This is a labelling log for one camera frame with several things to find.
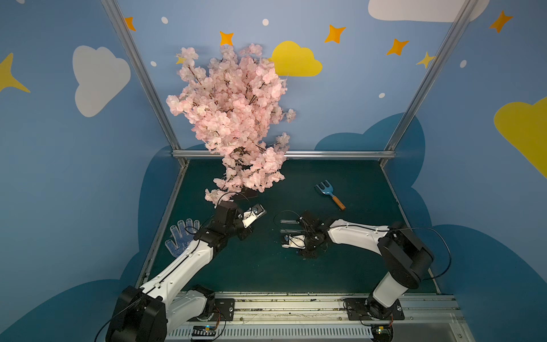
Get clear test tube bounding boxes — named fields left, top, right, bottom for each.
left=280, top=219, right=299, bottom=225
left=252, top=204, right=266, bottom=217
left=280, top=229, right=302, bottom=235

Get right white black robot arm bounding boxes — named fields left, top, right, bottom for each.
left=283, top=212, right=434, bottom=319

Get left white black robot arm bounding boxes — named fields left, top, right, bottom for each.
left=104, top=202, right=266, bottom=341

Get small circuit board left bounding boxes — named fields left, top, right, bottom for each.
left=190, top=325, right=219, bottom=341

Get small circuit board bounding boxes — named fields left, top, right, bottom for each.
left=370, top=325, right=393, bottom=342
left=190, top=325, right=219, bottom=341

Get pink artificial cherry blossom tree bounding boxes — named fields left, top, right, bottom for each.
left=166, top=44, right=296, bottom=205

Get small circuit board right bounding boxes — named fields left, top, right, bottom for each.
left=370, top=325, right=393, bottom=342

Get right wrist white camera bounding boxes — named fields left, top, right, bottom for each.
left=281, top=235, right=306, bottom=249

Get blue garden fork wooden handle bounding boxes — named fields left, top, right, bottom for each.
left=315, top=180, right=346, bottom=211

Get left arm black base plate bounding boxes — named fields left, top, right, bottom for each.
left=197, top=298, right=235, bottom=322

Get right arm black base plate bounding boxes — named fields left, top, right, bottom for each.
left=343, top=297, right=405, bottom=321

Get aluminium front rail bed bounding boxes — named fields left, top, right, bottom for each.
left=164, top=292, right=473, bottom=342

